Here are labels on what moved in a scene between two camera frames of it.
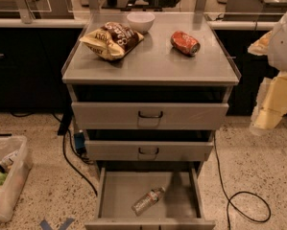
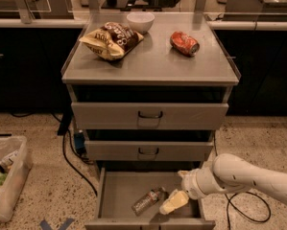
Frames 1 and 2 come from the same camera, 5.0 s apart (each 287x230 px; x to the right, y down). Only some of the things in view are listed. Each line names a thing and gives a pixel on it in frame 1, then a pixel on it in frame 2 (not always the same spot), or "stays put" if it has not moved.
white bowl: x=140 y=21 stays put
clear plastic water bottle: x=148 y=200 stays put
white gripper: x=286 y=45 → x=191 y=184
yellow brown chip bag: x=111 y=40 stays put
